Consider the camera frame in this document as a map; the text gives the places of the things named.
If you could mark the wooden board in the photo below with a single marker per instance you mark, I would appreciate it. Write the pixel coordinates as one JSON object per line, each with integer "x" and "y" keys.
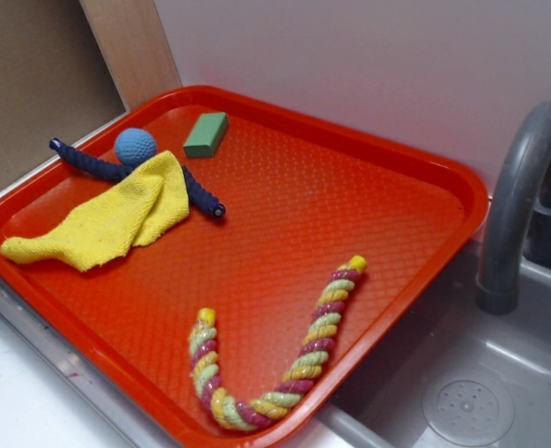
{"x": 135, "y": 48}

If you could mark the red plastic tray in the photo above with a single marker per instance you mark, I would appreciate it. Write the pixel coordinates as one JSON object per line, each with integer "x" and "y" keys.
{"x": 303, "y": 196}

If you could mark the blue textured ball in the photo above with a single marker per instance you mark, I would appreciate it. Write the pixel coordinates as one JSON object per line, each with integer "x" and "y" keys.
{"x": 135, "y": 146}

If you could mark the green rectangular block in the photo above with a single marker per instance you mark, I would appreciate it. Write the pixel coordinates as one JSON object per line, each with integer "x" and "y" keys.
{"x": 206, "y": 135}

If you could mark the grey toy sink basin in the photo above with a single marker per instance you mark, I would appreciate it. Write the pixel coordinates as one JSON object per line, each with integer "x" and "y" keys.
{"x": 450, "y": 375}

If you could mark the grey plastic faucet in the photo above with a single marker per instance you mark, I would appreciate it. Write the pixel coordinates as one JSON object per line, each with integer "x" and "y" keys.
{"x": 519, "y": 219}

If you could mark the yellow cloth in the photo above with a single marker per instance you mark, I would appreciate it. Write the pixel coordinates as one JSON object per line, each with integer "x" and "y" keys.
{"x": 135, "y": 212}

